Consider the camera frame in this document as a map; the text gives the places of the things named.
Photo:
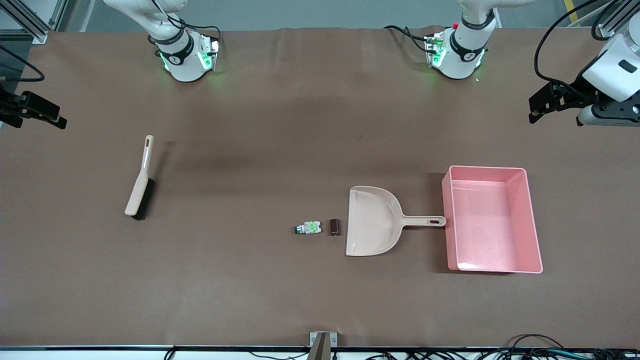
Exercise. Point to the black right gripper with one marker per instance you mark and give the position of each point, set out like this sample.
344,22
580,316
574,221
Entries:
11,106

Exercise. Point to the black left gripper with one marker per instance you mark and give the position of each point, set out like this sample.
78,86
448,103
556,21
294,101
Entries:
571,94

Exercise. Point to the beige brush with black bristles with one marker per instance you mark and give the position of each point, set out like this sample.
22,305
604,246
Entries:
140,186

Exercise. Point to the beige plastic dustpan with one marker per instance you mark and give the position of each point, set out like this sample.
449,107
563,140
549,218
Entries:
372,220

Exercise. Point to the dark brown capacitor block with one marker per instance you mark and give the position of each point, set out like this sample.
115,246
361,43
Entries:
335,227

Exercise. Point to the small white electronic connector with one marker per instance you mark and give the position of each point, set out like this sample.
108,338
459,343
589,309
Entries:
312,228

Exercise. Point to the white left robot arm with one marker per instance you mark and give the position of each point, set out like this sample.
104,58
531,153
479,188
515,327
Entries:
462,60

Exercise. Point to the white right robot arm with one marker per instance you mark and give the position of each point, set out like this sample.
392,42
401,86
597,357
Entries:
182,65

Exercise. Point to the pink plastic bin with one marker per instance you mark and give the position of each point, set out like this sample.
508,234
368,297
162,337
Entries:
490,225

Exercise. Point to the brown table mat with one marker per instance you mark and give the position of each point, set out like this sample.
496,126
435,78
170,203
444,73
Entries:
250,290

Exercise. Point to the aluminium frame strut with foot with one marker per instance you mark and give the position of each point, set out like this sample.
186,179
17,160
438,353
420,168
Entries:
30,25

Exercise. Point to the green lit left base plate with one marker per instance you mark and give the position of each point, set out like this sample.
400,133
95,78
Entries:
435,50

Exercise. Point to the green lit base plate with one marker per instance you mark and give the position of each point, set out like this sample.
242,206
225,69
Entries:
435,50
210,52

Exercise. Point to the green lit right base plate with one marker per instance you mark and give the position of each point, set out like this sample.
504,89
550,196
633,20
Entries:
210,52

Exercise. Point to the grey metal bracket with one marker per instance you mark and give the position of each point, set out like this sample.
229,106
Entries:
314,340

